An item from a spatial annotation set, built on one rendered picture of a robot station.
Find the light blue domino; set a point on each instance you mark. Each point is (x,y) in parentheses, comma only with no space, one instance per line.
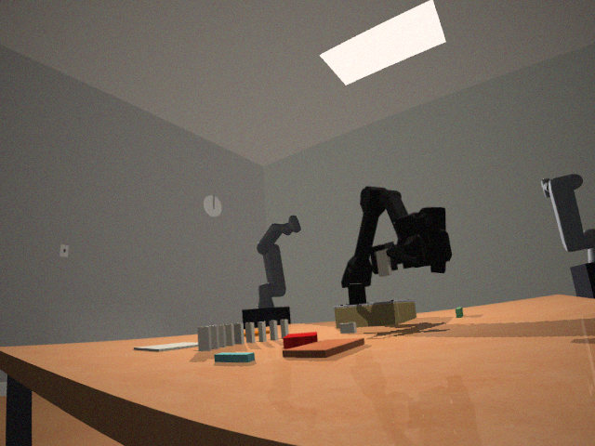
(235,357)

